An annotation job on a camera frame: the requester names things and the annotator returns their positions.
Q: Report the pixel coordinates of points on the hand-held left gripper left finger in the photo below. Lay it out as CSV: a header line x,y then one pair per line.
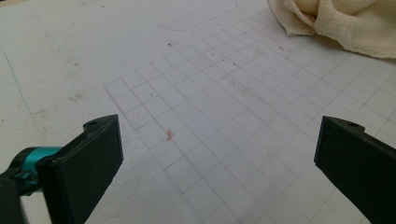
x,y
81,174

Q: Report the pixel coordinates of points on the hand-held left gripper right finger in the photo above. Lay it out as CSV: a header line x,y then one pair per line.
x,y
358,161

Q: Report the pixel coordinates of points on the cream towel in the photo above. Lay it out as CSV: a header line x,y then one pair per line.
x,y
342,25

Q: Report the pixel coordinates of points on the light blue cloth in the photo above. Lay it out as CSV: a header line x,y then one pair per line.
x,y
218,93

